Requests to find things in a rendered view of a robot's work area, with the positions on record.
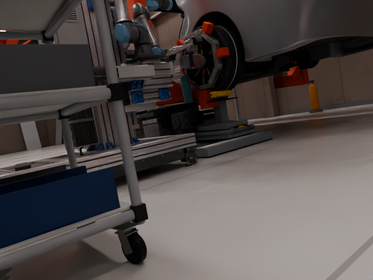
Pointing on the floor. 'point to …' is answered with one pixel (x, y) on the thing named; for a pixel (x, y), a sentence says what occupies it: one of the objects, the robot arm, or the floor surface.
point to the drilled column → (139, 130)
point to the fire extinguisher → (314, 98)
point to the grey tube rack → (26, 108)
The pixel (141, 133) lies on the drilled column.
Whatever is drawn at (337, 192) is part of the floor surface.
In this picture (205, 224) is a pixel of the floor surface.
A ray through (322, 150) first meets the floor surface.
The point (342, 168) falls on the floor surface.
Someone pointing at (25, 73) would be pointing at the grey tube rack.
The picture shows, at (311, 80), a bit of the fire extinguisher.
